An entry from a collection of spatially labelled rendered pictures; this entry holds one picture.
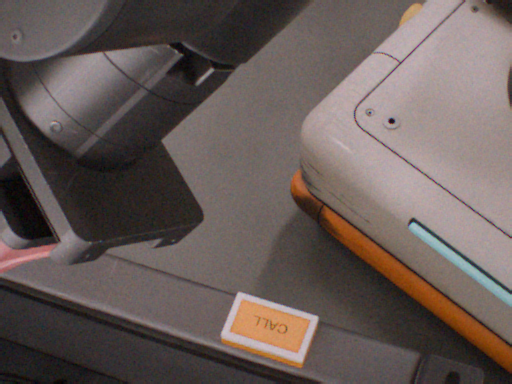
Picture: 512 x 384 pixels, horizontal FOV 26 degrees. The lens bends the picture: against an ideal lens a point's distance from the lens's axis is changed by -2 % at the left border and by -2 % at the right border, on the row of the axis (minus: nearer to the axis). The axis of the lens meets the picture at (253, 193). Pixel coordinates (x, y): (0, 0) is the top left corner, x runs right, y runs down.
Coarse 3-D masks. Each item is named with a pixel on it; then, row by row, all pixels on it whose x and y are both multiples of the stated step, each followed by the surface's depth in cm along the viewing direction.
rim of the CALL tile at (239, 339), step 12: (240, 300) 67; (252, 300) 67; (264, 300) 67; (288, 312) 66; (300, 312) 66; (228, 324) 66; (312, 324) 66; (228, 336) 66; (240, 336) 66; (264, 348) 65; (276, 348) 65; (300, 348) 65; (300, 360) 65
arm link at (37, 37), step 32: (0, 0) 25; (32, 0) 25; (64, 0) 24; (96, 0) 24; (128, 0) 24; (160, 0) 25; (192, 0) 27; (224, 0) 28; (0, 32) 25; (32, 32) 25; (64, 32) 24; (96, 32) 24; (128, 32) 26; (160, 32) 27; (192, 32) 29
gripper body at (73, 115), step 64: (0, 64) 35; (64, 64) 33; (128, 64) 32; (192, 64) 34; (64, 128) 34; (128, 128) 34; (64, 192) 34; (128, 192) 36; (192, 192) 39; (64, 256) 34
